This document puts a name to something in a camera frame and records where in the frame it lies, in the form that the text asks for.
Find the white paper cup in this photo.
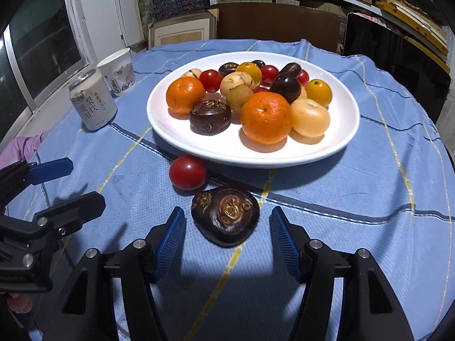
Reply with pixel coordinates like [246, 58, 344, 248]
[97, 48, 137, 97]

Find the white drink can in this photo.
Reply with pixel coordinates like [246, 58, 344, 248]
[69, 69, 118, 131]

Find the pink cloth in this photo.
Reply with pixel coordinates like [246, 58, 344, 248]
[0, 131, 50, 166]

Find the person's left hand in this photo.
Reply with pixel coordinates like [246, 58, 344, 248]
[5, 292, 34, 314]

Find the stack of yellow wooden frames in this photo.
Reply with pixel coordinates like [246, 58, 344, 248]
[375, 0, 448, 55]

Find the blue striped tablecloth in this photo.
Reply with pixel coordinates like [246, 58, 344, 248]
[7, 39, 455, 341]

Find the white oval plate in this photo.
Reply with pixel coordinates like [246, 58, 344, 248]
[147, 51, 360, 169]

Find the small yellow tomato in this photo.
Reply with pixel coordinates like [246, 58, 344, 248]
[236, 62, 262, 82]

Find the wooden picture frame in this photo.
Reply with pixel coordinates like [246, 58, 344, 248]
[147, 11, 219, 48]

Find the brown board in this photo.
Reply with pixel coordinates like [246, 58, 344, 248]
[210, 3, 347, 54]

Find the large orange mandarin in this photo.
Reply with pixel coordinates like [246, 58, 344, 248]
[241, 92, 293, 145]

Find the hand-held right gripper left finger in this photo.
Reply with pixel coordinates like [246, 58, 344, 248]
[43, 206, 187, 341]

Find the dark water chestnut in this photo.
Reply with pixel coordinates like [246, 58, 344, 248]
[189, 99, 232, 136]
[191, 186, 261, 247]
[218, 63, 239, 79]
[279, 63, 302, 79]

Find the white door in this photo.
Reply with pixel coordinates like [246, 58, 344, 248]
[76, 0, 146, 65]

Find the window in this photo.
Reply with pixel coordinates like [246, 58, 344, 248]
[0, 0, 86, 114]

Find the tan longan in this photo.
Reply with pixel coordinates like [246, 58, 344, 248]
[226, 84, 254, 111]

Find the small orange mandarin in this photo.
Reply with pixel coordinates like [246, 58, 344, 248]
[166, 77, 207, 115]

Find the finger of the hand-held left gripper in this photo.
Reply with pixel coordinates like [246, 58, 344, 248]
[0, 158, 74, 214]
[0, 192, 106, 293]

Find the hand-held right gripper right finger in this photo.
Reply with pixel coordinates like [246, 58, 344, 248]
[269, 206, 415, 341]

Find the large yellow tomato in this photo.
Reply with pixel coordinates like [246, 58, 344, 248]
[306, 79, 333, 107]

